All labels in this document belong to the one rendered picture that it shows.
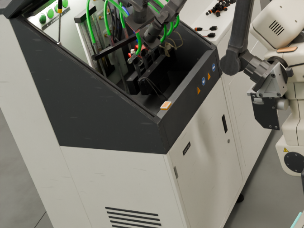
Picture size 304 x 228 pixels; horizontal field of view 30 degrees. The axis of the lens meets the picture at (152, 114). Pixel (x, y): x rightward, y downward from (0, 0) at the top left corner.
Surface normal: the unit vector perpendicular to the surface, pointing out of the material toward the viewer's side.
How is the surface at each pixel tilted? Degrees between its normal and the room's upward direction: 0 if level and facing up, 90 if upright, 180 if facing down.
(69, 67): 90
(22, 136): 90
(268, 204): 0
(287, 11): 47
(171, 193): 90
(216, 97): 90
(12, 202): 0
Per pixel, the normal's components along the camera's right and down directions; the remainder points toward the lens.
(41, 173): -0.43, 0.54
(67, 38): 0.87, 0.04
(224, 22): -0.25, -0.84
